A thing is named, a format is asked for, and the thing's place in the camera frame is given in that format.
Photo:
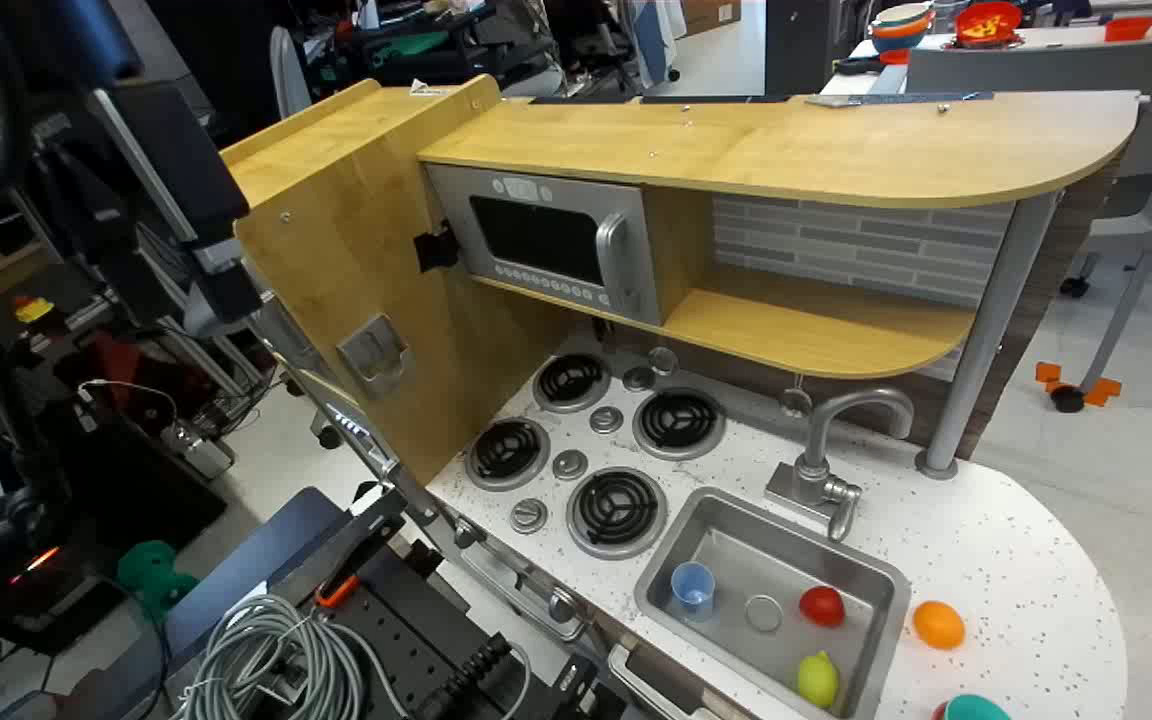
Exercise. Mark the grey tile backsplash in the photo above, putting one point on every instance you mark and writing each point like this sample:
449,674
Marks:
859,245

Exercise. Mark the green plastic object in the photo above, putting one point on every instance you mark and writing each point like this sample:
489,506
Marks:
150,576

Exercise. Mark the black side knob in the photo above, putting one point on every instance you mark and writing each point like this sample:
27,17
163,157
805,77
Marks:
438,250

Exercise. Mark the grey support pole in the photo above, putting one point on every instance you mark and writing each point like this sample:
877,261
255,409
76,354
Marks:
981,332

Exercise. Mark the black floor disc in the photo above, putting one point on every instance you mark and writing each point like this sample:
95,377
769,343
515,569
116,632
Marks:
1070,398

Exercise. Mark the orange plastic fruit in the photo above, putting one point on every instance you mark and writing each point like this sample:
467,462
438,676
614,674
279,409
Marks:
937,624

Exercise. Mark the red plastic tomato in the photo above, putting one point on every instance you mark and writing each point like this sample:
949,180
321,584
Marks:
821,607

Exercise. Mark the wooden toy kitchen cabinet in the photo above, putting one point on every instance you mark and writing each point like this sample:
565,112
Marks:
336,227

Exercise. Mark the grey ice dispenser panel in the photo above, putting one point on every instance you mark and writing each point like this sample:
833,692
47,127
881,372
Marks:
369,354

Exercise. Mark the small grey back knob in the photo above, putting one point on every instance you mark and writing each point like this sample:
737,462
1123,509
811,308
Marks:
663,359

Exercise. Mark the blue plastic cup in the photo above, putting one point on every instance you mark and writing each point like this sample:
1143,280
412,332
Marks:
692,590

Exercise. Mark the black coil stove burner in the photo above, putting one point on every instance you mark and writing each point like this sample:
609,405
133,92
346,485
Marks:
568,382
506,451
677,420
616,509

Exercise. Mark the orange floor block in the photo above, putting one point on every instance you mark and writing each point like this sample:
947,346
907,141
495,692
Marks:
1102,390
1050,372

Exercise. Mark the silver toy faucet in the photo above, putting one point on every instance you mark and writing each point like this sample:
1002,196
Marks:
812,475

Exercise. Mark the yellow plastic lemon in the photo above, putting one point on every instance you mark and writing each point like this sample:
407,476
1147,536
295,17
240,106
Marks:
816,676

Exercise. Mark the striped background bowl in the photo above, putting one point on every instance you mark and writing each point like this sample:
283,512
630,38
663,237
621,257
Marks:
900,25

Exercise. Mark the silver toy microwave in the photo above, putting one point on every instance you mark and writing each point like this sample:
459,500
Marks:
539,242

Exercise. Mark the red bowl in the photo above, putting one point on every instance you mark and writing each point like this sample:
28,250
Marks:
988,21

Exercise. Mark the white speckled kitchen countertop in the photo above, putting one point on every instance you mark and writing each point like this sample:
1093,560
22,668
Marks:
1019,560

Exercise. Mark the grey round stove knob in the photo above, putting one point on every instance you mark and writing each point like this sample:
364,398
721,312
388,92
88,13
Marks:
606,417
568,462
530,512

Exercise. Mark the grey background table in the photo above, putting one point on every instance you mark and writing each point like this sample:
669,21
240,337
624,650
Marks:
1041,65

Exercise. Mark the black perforated metal block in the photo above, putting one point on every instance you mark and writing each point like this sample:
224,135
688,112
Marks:
438,652

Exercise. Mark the blue-grey padded panel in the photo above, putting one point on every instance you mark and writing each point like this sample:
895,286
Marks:
250,560

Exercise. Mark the round sink drain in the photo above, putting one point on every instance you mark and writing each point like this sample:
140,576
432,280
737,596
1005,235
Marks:
763,615

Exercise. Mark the silver toy sink basin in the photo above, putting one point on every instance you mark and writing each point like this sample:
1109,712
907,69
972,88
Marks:
754,532

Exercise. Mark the teal plastic cup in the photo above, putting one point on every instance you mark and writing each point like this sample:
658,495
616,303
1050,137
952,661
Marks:
977,708

